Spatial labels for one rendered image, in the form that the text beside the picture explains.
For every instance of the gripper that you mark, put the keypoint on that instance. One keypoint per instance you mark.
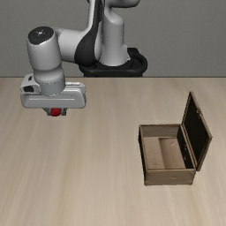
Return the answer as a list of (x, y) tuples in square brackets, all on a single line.
[(72, 98)]

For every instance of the red strawberry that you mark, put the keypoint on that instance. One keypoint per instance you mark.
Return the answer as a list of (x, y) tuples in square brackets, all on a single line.
[(55, 111)]

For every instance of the brown wooden box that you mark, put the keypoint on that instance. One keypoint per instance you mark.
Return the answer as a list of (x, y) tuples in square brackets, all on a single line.
[(170, 176)]

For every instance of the brown wooden box lid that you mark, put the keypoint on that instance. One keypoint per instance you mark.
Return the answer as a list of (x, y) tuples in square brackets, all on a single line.
[(196, 129)]

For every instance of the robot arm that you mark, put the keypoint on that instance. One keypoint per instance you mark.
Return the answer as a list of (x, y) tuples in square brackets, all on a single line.
[(47, 56)]

